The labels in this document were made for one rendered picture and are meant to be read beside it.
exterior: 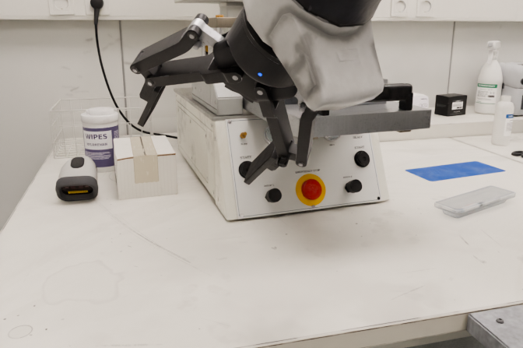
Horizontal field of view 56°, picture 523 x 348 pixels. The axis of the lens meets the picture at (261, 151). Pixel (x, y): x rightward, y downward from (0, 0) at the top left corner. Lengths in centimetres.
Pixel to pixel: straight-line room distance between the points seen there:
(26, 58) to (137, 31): 34
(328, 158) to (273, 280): 34
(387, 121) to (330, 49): 41
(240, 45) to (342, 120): 34
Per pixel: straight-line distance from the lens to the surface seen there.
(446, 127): 165
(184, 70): 47
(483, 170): 131
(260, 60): 39
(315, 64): 34
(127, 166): 102
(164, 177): 103
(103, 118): 121
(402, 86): 75
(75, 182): 102
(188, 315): 64
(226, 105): 92
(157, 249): 81
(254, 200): 90
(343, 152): 98
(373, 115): 73
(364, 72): 36
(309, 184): 93
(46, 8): 160
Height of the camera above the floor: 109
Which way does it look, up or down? 14 degrees down
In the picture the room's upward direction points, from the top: straight up
